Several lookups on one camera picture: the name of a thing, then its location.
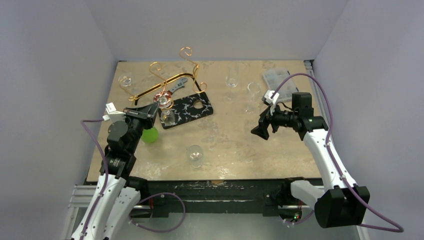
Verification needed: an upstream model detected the black marbled rack base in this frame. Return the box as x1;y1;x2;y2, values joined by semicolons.
161;92;214;130

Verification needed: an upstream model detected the clear stemmed glass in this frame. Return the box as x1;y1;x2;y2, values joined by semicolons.
153;91;176;126

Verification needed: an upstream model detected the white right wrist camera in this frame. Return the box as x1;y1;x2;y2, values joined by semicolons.
261;90;279;116

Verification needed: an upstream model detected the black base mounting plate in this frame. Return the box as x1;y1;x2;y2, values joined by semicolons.
130;178;309;219

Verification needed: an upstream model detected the short ribbed clear goblet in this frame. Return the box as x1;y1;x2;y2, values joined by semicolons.
186;145;204;168

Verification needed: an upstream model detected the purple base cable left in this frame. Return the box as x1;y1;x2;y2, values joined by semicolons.
128;192;186;233

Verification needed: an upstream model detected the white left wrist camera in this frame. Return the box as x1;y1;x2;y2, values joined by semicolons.
102;102;125;123

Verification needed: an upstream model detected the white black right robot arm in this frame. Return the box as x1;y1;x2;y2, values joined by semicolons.
251;90;370;228

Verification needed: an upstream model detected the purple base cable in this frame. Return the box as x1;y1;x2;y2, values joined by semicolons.
282;206;316;227
128;192;186;233

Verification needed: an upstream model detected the clear tall wine glass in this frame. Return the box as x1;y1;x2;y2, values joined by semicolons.
244;82;262;114

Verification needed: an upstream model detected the clear plastic screw box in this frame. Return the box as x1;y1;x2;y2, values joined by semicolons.
262;68;299;99

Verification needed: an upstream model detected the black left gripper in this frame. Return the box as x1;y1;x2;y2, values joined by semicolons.
121;101;159;154

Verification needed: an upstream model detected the gold wire wine glass rack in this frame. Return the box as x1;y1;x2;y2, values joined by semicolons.
118;46;208;106

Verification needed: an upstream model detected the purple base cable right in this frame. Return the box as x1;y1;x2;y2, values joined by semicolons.
282;206;316;227

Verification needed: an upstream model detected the clear champagne flute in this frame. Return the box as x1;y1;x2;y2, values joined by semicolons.
223;61;240;104

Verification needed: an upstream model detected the green plastic wine glass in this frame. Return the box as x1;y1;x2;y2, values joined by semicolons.
140;126;159;144

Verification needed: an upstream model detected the clear round wine glass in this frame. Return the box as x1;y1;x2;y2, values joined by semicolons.
118;72;134;88

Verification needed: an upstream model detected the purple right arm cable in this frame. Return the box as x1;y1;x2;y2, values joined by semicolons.
273;72;404;233

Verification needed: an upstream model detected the red handled adjustable wrench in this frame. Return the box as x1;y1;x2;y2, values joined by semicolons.
158;77;188;97

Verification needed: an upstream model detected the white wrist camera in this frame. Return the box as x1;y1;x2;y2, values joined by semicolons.
261;90;279;116
102;102;125;123

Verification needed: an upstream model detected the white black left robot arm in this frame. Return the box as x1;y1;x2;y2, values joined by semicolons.
70;101;160;240

